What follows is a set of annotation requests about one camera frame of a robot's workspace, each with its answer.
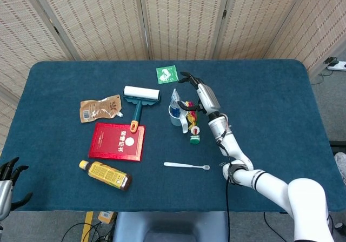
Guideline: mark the white power strip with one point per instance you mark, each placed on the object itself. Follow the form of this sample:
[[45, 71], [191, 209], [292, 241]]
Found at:
[[339, 65]]

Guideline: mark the white shoe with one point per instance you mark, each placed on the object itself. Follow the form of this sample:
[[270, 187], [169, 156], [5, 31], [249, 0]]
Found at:
[[341, 166]]

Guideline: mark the woven folding screen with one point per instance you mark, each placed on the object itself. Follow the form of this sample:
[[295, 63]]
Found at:
[[183, 17]]

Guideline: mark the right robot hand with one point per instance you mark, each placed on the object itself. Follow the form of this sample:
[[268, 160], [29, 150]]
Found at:
[[208, 99]]

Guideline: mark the green sachet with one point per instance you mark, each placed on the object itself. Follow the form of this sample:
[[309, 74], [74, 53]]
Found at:
[[167, 74]]

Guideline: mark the red certificate book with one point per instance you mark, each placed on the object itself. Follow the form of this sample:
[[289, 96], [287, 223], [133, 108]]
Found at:
[[113, 142]]

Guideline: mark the brown spout pouch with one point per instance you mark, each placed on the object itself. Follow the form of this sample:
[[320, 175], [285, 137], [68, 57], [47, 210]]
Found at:
[[100, 108]]

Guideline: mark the yellow box under table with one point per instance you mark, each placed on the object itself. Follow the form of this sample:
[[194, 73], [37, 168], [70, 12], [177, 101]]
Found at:
[[106, 216]]

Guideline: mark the blue table cloth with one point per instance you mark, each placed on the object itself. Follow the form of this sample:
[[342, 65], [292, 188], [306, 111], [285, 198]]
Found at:
[[270, 104]]

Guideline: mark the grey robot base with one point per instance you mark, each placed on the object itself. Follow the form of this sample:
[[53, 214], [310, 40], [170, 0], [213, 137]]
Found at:
[[170, 225]]

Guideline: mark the yellow label tea bottle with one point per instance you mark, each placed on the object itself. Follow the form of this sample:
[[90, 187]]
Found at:
[[105, 174]]

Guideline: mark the green lint roller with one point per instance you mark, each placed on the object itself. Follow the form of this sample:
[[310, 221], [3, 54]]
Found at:
[[140, 93]]

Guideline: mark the colourful snack packet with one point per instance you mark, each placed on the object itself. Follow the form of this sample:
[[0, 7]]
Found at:
[[195, 139]]

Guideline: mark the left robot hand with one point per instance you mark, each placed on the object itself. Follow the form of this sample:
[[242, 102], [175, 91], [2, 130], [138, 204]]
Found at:
[[5, 193]]

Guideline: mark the white toothbrush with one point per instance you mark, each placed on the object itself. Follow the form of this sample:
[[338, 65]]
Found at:
[[181, 165]]

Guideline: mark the black plug adapter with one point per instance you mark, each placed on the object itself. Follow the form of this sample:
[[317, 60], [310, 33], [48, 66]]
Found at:
[[330, 60]]

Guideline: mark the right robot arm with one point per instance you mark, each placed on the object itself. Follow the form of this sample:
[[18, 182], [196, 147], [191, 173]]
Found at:
[[270, 185]]

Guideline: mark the blue and white toothpaste tube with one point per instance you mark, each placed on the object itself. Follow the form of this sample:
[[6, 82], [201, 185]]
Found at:
[[175, 101]]

